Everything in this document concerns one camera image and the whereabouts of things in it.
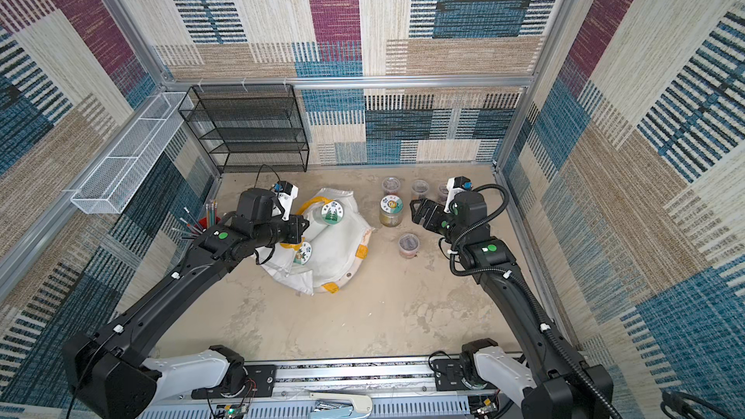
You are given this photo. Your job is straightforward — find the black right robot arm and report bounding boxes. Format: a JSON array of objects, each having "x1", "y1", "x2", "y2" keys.
[{"x1": 409, "y1": 186, "x2": 620, "y2": 418}]

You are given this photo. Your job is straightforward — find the clear seed jar red contents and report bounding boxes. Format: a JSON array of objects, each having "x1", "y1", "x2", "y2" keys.
[{"x1": 411, "y1": 178, "x2": 430, "y2": 200}]

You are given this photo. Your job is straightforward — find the red metal pencil bucket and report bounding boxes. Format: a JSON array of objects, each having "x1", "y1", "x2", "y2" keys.
[{"x1": 199, "y1": 216, "x2": 221, "y2": 230}]

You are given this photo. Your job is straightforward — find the white canvas tote bag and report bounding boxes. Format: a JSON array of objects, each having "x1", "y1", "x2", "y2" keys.
[{"x1": 258, "y1": 188, "x2": 374, "y2": 295}]

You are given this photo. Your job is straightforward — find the black wire mesh shelf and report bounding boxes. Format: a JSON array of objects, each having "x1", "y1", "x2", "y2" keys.
[{"x1": 178, "y1": 83, "x2": 310, "y2": 174}]

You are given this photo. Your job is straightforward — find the white wire mesh basket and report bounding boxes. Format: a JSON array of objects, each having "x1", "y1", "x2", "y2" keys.
[{"x1": 71, "y1": 92, "x2": 185, "y2": 215}]

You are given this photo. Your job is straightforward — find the clear seed jar brown contents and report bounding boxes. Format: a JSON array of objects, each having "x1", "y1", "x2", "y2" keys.
[{"x1": 398, "y1": 233, "x2": 420, "y2": 259}]

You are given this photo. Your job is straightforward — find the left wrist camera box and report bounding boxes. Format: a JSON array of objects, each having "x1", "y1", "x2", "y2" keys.
[{"x1": 234, "y1": 180, "x2": 299, "y2": 229}]

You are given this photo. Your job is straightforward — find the bundle of coloured pencils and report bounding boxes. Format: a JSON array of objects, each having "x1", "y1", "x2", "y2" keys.
[{"x1": 169, "y1": 201, "x2": 218, "y2": 241}]

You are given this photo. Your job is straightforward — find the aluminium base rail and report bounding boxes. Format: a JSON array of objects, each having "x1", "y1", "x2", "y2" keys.
[{"x1": 139, "y1": 350, "x2": 601, "y2": 419}]

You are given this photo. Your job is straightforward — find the clear plastic seed jar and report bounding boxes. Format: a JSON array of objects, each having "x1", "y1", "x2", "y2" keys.
[{"x1": 381, "y1": 177, "x2": 402, "y2": 196}]

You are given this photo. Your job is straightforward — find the clear seed jar dark contents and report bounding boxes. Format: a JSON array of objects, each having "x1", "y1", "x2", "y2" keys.
[{"x1": 438, "y1": 184, "x2": 449, "y2": 204}]

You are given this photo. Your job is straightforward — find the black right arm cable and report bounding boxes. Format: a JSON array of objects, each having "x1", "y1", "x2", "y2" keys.
[{"x1": 447, "y1": 182, "x2": 624, "y2": 419}]

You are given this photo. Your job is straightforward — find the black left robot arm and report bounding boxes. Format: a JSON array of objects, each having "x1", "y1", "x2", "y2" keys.
[{"x1": 62, "y1": 213, "x2": 310, "y2": 418}]

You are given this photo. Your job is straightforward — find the white handle tool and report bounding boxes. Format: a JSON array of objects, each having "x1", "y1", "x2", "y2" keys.
[{"x1": 308, "y1": 392, "x2": 374, "y2": 419}]

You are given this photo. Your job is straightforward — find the green label seed jar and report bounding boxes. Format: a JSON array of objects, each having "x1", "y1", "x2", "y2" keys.
[{"x1": 379, "y1": 194, "x2": 404, "y2": 227}]

